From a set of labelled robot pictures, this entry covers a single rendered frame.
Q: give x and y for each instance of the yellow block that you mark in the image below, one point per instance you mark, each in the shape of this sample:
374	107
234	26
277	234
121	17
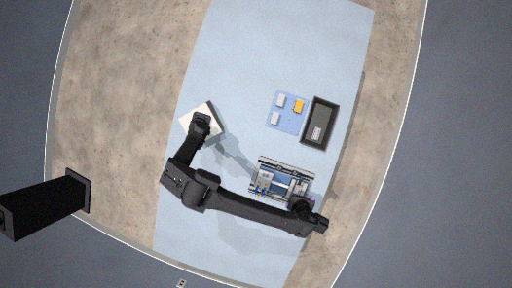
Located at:
298	105

